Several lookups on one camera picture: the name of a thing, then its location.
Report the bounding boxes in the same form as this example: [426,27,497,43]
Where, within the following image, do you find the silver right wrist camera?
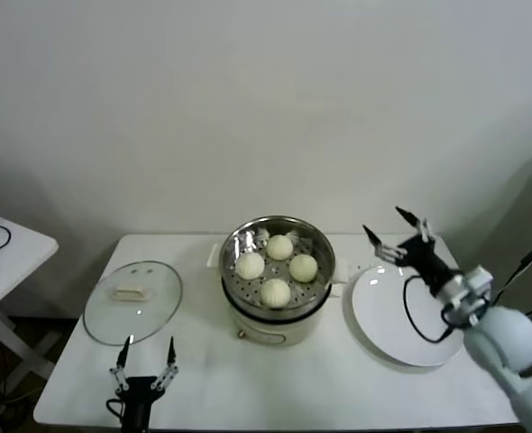
[466,265,495,290]

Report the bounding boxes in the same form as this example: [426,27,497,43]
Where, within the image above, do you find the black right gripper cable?
[402,274,457,344]

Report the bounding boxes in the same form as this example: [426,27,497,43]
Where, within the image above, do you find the cream electric cooker pot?
[206,242,351,349]

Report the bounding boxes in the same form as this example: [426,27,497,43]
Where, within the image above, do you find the white folding side table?
[0,207,60,402]

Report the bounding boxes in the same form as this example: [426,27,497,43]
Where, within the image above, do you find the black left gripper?
[108,335,180,402]

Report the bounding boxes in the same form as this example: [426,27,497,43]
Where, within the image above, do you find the white steamed baozi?
[265,234,294,262]
[260,278,292,309]
[289,253,319,284]
[234,252,265,281]

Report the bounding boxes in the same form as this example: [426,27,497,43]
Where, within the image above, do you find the white round plate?
[342,264,465,373]

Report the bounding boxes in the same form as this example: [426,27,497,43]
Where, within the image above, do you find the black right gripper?
[361,206,464,295]

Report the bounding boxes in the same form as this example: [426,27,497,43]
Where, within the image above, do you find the glass lid with cream handle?
[82,260,184,347]

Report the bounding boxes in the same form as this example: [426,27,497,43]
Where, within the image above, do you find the stainless steel steamer basket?
[218,216,337,312]

